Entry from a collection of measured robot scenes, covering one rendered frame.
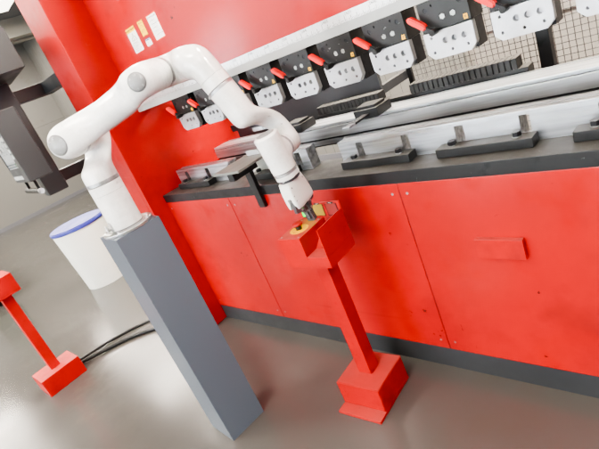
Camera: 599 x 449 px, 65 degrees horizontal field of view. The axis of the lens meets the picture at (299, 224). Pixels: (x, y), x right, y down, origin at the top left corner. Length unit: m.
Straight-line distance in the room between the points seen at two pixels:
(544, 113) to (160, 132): 2.04
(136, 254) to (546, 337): 1.43
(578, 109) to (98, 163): 1.50
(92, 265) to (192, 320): 2.95
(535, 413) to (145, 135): 2.27
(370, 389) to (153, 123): 1.85
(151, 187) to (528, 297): 2.00
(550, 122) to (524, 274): 0.47
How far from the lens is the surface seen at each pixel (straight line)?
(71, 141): 1.75
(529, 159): 1.44
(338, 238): 1.65
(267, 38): 1.92
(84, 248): 4.75
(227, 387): 2.11
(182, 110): 2.50
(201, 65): 1.50
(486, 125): 1.58
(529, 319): 1.76
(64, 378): 3.49
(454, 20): 1.51
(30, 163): 2.75
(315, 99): 2.59
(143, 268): 1.83
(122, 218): 1.82
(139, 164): 2.79
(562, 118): 1.51
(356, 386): 1.97
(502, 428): 1.86
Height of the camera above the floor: 1.39
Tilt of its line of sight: 20 degrees down
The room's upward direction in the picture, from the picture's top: 23 degrees counter-clockwise
